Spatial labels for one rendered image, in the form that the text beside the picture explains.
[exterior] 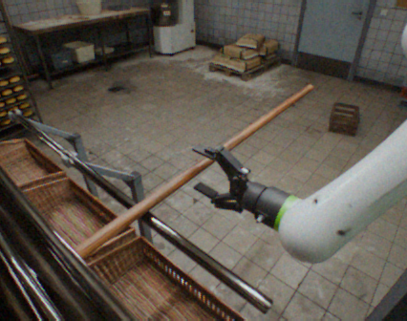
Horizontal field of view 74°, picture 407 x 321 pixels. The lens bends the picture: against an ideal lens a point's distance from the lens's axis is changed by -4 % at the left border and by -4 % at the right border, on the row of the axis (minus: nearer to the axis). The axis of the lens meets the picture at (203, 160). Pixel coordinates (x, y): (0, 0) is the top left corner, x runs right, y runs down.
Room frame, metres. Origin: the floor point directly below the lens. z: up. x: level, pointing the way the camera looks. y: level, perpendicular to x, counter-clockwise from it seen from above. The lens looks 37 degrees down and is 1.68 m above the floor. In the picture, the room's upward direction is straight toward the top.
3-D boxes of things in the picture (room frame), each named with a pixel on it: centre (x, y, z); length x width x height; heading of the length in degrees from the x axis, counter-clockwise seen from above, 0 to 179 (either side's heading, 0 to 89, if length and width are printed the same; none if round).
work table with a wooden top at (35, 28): (5.22, 2.02, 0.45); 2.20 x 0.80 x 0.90; 139
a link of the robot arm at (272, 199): (0.46, -0.16, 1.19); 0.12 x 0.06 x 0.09; 140
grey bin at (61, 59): (4.69, 2.48, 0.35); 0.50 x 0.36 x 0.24; 49
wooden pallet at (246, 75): (5.12, -0.79, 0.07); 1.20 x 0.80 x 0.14; 139
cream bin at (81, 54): (5.01, 2.20, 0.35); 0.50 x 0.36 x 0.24; 51
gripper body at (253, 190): (0.51, -0.11, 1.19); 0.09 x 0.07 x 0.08; 50
